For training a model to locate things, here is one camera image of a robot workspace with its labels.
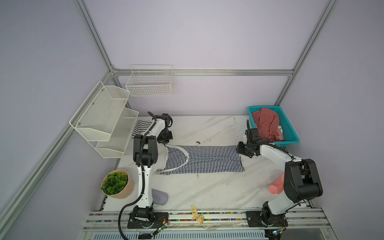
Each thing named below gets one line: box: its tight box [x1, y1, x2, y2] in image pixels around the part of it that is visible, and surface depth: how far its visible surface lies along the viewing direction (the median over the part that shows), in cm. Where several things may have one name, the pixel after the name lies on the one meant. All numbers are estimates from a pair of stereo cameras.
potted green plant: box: [100, 169, 134, 199], surface depth 76 cm
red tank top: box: [252, 107, 282, 142], surface depth 110 cm
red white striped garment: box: [275, 125, 284, 142], surface depth 107 cm
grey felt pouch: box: [151, 188, 168, 206], surface depth 80 cm
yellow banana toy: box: [190, 204, 205, 225], surface depth 76 cm
